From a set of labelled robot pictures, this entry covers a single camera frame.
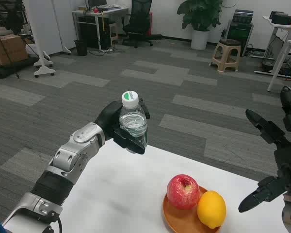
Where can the round orange-brown plate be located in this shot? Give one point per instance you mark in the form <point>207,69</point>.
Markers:
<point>182,219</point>

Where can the white power strip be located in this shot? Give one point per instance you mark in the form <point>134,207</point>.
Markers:
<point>108,50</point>

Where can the brown cardboard box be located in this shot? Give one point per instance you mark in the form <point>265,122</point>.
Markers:
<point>6,49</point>

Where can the red apple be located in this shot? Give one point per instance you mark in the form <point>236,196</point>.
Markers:
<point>182,191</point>

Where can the beige plastic stool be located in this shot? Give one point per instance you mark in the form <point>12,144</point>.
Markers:
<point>226,54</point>

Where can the white partition on wheeled feet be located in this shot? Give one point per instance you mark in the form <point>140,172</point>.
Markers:
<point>41,24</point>
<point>66,24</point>

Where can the black equipment case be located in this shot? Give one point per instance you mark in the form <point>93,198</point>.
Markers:
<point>281,18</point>

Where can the white office desk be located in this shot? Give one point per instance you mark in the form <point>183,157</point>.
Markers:
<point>99,12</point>

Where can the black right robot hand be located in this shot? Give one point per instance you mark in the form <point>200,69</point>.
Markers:
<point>288,155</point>

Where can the white table with slanted leg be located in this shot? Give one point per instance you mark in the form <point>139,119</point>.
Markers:
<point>280,65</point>

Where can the green potted plant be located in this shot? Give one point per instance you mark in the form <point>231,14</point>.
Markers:
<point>200,13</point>

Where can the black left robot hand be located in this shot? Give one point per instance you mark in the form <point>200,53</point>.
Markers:
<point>108,119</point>

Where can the black computer tower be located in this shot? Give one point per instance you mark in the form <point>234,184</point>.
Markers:
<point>89,34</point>

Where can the black tripod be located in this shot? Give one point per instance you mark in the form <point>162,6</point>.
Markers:
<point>4,48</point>

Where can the black office chair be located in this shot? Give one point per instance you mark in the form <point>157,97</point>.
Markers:
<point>138,21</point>

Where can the black equipment cabinet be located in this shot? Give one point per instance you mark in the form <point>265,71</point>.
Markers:
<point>240,34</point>

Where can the black trash bin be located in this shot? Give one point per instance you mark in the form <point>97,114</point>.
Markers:
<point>81,48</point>

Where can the yellow lemon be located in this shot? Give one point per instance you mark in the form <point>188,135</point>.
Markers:
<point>211,210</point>

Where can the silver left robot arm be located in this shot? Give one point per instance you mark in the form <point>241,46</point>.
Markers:
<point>70,157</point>

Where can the clear water bottle white cap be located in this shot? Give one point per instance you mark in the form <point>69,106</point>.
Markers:
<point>132,121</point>

